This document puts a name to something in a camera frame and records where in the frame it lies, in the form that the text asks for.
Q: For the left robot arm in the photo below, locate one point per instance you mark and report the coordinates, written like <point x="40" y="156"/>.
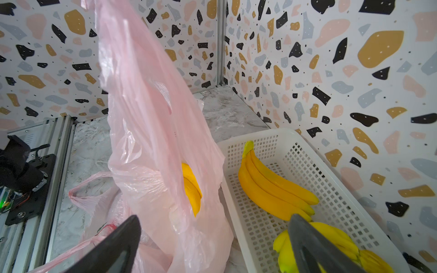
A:
<point x="16" y="173"/>

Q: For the left green circuit board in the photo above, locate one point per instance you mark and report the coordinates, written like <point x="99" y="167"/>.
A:
<point x="7" y="198"/>

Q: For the pink plastic bag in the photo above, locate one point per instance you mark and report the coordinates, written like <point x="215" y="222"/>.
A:
<point x="156" y="124"/>
<point x="108" y="211"/>

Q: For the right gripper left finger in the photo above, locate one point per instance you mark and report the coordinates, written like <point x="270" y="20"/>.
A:
<point x="115" y="254"/>

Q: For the white plastic basket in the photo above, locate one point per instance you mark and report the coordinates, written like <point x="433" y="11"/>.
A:
<point x="287" y="154"/>

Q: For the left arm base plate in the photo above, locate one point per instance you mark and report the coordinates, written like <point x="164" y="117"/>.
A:
<point x="32" y="204"/>

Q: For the yellow banana bunch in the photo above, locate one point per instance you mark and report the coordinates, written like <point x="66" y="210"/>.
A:
<point x="271" y="192"/>
<point x="192" y="189"/>

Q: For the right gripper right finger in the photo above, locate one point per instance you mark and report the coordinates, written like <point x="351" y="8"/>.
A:
<point x="313" y="252"/>

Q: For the greenish banana bunch right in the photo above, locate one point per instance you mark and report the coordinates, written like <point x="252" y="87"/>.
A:
<point x="366" y="259"/>

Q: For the aluminium rail frame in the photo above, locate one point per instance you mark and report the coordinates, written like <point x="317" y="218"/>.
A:
<point x="25" y="246"/>

